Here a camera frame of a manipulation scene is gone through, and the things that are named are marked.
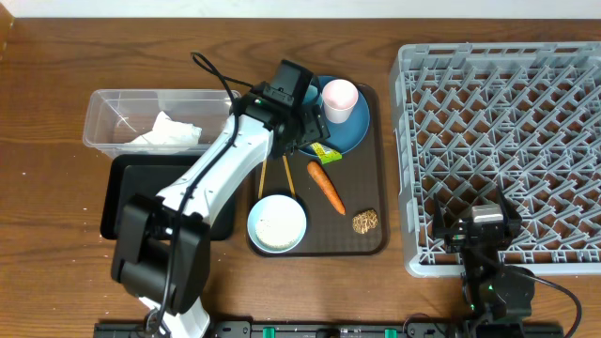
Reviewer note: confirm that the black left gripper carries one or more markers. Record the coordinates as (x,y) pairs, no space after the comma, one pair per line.
(309,126)

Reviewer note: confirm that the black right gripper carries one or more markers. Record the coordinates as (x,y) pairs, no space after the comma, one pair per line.
(470,230)

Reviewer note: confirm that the light blue cup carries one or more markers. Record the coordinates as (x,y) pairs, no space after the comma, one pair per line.
(312,96)

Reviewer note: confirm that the green snack wrapper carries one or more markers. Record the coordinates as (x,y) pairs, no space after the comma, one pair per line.
(326,154)

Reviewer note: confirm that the orange carrot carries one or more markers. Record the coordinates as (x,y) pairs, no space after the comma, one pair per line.
(319,176)

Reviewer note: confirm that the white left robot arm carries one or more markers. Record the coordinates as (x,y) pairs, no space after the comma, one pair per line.
(163,242)

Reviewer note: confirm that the grey dishwasher rack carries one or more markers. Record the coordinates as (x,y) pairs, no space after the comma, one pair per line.
(471,118)

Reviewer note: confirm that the clear plastic waste bin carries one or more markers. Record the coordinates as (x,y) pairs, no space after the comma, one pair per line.
(115,117)

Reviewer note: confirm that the right wooden chopstick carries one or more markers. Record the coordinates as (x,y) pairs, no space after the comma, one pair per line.
(289,177)

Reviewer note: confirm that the dark blue plate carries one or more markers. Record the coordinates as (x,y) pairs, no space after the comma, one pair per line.
(347,135)

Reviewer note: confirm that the pink cup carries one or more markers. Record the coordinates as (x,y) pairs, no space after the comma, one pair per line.
(339,97)

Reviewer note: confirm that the brown serving tray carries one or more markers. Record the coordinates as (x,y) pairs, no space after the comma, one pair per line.
(359,180)

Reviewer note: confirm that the light blue bowl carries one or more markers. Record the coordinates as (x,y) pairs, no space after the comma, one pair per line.
(276,224)

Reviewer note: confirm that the brown walnut shell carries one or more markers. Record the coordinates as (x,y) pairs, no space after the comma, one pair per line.
(365,221)

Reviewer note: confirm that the white crumpled tissue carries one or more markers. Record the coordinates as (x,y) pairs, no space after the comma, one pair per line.
(167,132)

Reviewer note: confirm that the black plastic tray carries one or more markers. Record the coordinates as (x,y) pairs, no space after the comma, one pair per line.
(143,174)

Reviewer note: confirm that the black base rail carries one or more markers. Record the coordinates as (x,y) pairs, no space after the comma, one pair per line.
(244,329)

